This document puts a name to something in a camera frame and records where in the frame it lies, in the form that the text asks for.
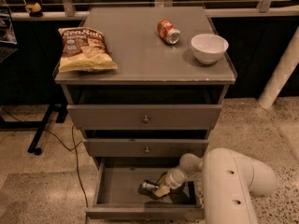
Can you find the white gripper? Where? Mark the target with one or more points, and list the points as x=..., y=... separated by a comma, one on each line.
x=172, y=179

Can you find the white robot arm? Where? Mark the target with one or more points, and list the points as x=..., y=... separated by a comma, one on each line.
x=229, y=181

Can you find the grey open bottom drawer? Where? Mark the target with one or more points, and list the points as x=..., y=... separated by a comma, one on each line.
x=119, y=194

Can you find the grey middle drawer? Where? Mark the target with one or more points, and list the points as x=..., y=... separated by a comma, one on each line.
x=97, y=147

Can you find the grey drawer cabinet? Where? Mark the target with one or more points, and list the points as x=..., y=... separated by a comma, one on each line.
x=150, y=72

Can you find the grey top drawer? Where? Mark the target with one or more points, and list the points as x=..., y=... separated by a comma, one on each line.
x=144, y=117

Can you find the orange soda can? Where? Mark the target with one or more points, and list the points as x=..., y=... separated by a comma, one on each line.
x=168, y=32

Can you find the white bowl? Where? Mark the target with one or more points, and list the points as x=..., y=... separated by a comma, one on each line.
x=208, y=48

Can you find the brown yellow chip bag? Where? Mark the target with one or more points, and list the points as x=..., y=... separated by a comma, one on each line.
x=84, y=49

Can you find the white pillar pole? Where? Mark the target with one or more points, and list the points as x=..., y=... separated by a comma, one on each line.
x=286, y=65

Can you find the small yellow black object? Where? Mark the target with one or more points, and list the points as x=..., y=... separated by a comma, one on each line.
x=34, y=9

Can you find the black desk leg frame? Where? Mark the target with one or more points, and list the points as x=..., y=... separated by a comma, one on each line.
x=39, y=126

